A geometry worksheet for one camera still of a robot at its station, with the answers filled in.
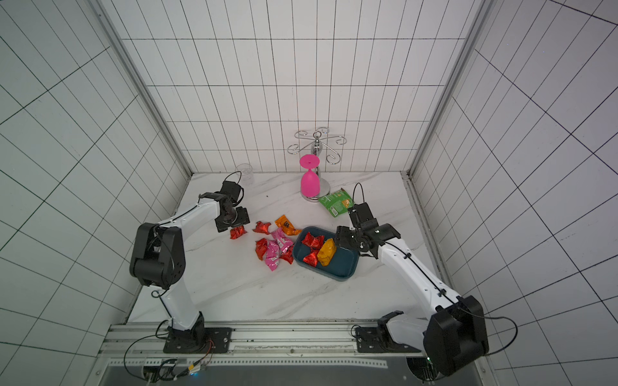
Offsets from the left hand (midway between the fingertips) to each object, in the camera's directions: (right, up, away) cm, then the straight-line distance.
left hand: (236, 226), depth 95 cm
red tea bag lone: (0, -2, 0) cm, 2 cm away
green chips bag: (+42, +9, +9) cm, 44 cm away
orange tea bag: (+19, +1, +4) cm, 19 cm away
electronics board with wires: (-11, -38, -26) cm, 48 cm away
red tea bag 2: (+22, -10, -5) cm, 25 cm away
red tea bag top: (+10, -1, +2) cm, 10 cm away
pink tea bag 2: (+19, -5, -5) cm, 21 cm away
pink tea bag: (+15, -10, -5) cm, 19 cm away
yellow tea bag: (+36, -9, -7) cm, 38 cm away
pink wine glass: (+30, +17, -1) cm, 34 cm away
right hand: (+38, -3, -12) cm, 40 cm away
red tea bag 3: (+32, -6, -2) cm, 32 cm away
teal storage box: (+43, -14, -6) cm, 45 cm away
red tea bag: (+11, -7, -4) cm, 14 cm away
